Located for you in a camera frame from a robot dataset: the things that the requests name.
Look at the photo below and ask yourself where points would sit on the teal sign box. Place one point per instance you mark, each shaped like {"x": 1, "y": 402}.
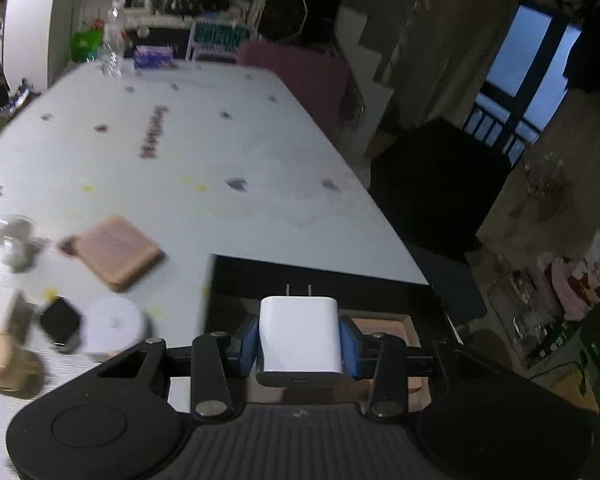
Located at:
{"x": 220, "y": 40}

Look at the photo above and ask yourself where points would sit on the beige earbuds case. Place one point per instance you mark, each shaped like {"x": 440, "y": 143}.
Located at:
{"x": 2, "y": 360}

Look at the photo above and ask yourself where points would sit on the dark wooden coaster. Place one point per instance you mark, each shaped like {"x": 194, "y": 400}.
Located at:
{"x": 395, "y": 326}

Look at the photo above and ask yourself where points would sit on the pink cloth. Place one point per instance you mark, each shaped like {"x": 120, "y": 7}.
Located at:
{"x": 560, "y": 280}

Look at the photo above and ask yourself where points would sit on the black smartwatch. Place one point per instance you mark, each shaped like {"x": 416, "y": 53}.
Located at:
{"x": 60, "y": 321}

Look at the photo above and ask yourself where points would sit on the balcony window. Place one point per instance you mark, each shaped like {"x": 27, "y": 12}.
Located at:
{"x": 530, "y": 75}

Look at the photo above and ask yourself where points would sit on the black chair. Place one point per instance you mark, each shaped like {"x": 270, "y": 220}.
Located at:
{"x": 430, "y": 185}

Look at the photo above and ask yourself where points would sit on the green bag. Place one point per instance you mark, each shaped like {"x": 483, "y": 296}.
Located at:
{"x": 86, "y": 42}

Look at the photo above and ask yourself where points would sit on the white round knob holder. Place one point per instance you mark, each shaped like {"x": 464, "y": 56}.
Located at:
{"x": 15, "y": 245}

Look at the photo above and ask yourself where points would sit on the dried flower bunch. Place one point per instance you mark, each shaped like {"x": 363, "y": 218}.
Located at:
{"x": 545, "y": 185}

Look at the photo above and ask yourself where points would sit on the white wall charger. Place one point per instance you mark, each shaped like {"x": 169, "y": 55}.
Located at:
{"x": 300, "y": 340}

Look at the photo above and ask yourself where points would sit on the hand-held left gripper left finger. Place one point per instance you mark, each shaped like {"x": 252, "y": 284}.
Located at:
{"x": 249, "y": 345}

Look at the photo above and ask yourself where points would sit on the white red printed bag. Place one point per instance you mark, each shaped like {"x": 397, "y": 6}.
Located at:
{"x": 592, "y": 270}

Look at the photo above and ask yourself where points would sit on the purple tissue pack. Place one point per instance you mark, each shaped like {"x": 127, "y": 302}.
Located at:
{"x": 152, "y": 58}

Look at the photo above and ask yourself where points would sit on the white tape measure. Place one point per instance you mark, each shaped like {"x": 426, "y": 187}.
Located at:
{"x": 112, "y": 325}

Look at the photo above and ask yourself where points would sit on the pink chair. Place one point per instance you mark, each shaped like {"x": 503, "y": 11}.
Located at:
{"x": 305, "y": 80}

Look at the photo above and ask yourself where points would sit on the clear plastic water bottle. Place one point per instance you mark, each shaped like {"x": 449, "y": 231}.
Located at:
{"x": 112, "y": 45}

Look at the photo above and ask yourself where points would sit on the black cardboard box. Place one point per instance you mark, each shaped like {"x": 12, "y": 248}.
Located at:
{"x": 370, "y": 295}

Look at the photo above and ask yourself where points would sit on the pink square wooden coaster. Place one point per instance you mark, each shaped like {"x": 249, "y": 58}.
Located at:
{"x": 115, "y": 252}

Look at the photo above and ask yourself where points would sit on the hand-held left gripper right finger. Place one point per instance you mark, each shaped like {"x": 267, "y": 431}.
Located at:
{"x": 352, "y": 347}

